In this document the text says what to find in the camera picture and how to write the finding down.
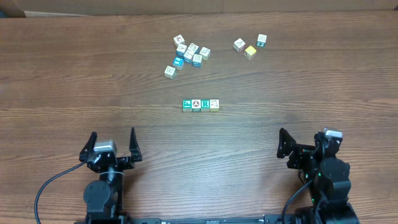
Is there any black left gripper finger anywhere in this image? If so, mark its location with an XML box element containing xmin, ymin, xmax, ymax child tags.
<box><xmin>79</xmin><ymin>132</ymin><xmax>97</xmax><ymax>162</ymax></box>
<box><xmin>129</xmin><ymin>127</ymin><xmax>142</xmax><ymax>162</ymax></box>

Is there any wooden block green letter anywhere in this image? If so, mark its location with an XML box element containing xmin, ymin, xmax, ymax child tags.
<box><xmin>182</xmin><ymin>100</ymin><xmax>192</xmax><ymax>112</ymax></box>

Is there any wooden block soccer ball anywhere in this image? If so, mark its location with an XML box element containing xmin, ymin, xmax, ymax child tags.
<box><xmin>192</xmin><ymin>100</ymin><xmax>201</xmax><ymax>112</ymax></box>

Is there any wooden block yellow side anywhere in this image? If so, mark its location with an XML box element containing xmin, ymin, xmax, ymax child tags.
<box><xmin>210</xmin><ymin>99</ymin><xmax>220</xmax><ymax>112</ymax></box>

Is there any wooden block green R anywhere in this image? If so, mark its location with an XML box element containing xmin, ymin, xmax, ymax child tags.
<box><xmin>201</xmin><ymin>100</ymin><xmax>210</xmax><ymax>112</ymax></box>

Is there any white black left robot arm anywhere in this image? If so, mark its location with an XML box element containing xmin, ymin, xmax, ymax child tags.
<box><xmin>79</xmin><ymin>128</ymin><xmax>142</xmax><ymax>223</ymax></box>

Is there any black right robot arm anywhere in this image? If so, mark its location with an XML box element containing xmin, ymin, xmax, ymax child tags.
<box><xmin>277</xmin><ymin>128</ymin><xmax>359</xmax><ymax>223</ymax></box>

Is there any wooden block tan drawing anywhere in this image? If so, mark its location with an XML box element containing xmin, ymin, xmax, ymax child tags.
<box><xmin>164</xmin><ymin>66</ymin><xmax>177</xmax><ymax>80</ymax></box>

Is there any yellow top wooden block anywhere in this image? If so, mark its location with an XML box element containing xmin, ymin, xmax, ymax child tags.
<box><xmin>244</xmin><ymin>45</ymin><xmax>257</xmax><ymax>60</ymax></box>

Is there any blue top wooden block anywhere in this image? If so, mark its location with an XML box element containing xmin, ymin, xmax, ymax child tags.
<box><xmin>173</xmin><ymin>57</ymin><xmax>184</xmax><ymax>70</ymax></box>

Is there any wooden block green four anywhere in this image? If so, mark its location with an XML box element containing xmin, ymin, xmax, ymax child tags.
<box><xmin>256</xmin><ymin>34</ymin><xmax>267</xmax><ymax>47</ymax></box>

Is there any wooden block red side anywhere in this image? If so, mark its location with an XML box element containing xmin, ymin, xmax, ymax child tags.
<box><xmin>233</xmin><ymin>38</ymin><xmax>246</xmax><ymax>52</ymax></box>

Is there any wooden block blue letter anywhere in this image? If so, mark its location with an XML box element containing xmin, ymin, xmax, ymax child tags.
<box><xmin>192</xmin><ymin>54</ymin><xmax>203</xmax><ymax>67</ymax></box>

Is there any wooden block blue side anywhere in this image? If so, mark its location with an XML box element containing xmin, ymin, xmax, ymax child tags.
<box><xmin>176</xmin><ymin>44</ymin><xmax>187</xmax><ymax>57</ymax></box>

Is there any wooden block blue edge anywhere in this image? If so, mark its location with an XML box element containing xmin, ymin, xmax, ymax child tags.
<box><xmin>187</xmin><ymin>43</ymin><xmax>200</xmax><ymax>54</ymax></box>

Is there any wooden block red picture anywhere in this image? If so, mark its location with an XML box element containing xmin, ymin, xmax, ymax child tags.
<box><xmin>173</xmin><ymin>34</ymin><xmax>185</xmax><ymax>47</ymax></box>

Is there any wooden block tan picture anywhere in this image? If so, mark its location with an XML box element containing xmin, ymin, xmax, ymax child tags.
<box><xmin>200</xmin><ymin>47</ymin><xmax>211</xmax><ymax>60</ymax></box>

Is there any brown cardboard backdrop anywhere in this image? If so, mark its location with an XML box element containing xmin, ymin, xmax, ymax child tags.
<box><xmin>1</xmin><ymin>0</ymin><xmax>397</xmax><ymax>17</ymax></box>

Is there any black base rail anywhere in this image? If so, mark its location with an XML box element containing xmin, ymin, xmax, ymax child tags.
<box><xmin>73</xmin><ymin>213</ymin><xmax>351</xmax><ymax>224</ymax></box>

